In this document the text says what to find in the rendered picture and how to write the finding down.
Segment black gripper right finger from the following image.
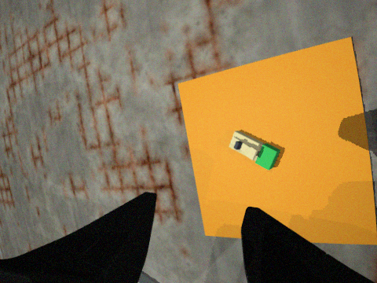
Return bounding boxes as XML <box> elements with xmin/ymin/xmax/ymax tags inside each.
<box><xmin>241</xmin><ymin>207</ymin><xmax>375</xmax><ymax>283</ymax></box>

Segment orange flat square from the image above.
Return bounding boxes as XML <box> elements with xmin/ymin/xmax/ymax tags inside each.
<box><xmin>178</xmin><ymin>37</ymin><xmax>377</xmax><ymax>245</ymax></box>

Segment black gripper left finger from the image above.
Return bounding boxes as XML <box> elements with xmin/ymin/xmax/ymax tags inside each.
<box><xmin>0</xmin><ymin>192</ymin><xmax>157</xmax><ymax>283</ymax></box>

